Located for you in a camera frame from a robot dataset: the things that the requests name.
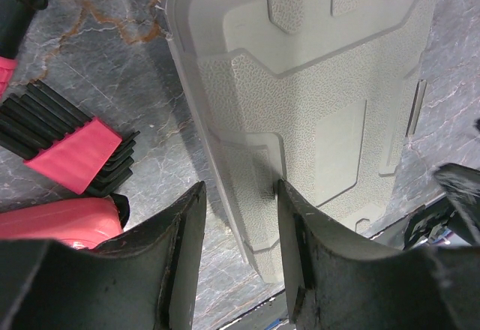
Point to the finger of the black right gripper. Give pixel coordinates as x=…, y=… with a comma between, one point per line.
x=461, y=187

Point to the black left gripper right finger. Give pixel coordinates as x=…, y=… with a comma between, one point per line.
x=337, y=279

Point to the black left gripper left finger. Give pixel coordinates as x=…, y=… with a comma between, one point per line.
x=145, y=278

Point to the grey plastic tool case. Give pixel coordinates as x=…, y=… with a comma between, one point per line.
x=317, y=92

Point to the pink handled screwdriver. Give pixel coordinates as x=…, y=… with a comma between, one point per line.
x=16, y=17

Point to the pink tape measure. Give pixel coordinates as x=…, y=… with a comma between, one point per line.
x=79, y=223

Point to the hex keys in pink holder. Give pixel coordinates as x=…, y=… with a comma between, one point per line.
x=66, y=145

